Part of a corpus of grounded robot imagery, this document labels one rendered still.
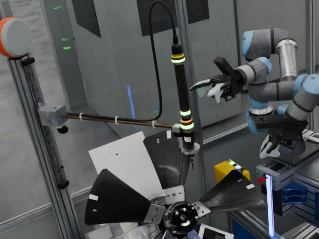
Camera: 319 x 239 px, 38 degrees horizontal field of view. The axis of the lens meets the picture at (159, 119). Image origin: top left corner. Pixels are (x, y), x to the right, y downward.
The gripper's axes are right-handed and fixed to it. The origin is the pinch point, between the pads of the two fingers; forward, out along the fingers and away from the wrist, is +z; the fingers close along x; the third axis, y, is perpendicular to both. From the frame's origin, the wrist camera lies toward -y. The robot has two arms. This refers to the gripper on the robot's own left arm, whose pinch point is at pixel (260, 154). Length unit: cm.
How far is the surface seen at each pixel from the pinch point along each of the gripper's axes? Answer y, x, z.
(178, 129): -31.0, 3.4, 3.5
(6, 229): -77, 21, 102
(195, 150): -22.9, -0.7, 7.0
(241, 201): 5.2, 0.1, 24.0
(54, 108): -74, 28, 30
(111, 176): -47, -3, 28
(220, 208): -2.7, -3.5, 27.3
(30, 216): -69, 27, 96
